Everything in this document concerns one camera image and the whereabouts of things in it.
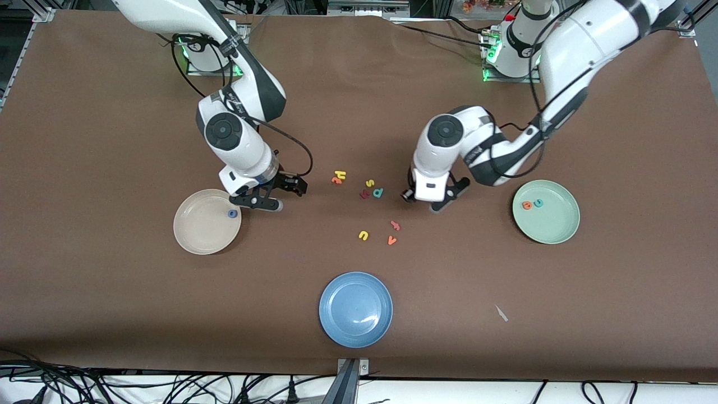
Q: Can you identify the beige brown round plate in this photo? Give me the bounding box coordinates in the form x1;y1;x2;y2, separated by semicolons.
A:
173;189;242;256

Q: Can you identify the brown table cover sheet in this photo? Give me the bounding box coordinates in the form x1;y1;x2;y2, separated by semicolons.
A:
0;10;718;382

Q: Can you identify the blue round plate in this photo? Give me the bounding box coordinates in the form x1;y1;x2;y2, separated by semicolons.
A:
319;272;394;348

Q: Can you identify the pale green round plate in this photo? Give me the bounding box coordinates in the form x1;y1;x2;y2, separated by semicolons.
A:
512;180;581;245

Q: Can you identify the grey metal box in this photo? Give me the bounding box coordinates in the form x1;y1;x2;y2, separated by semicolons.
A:
328;0;410;17

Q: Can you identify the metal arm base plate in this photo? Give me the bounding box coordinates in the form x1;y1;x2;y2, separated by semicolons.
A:
187;34;248;76
484;34;542;84

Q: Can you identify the thin black table cable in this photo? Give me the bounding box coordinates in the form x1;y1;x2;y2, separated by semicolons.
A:
393;22;490;50

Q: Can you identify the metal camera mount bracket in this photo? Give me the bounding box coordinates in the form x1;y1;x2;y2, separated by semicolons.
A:
323;357;371;404

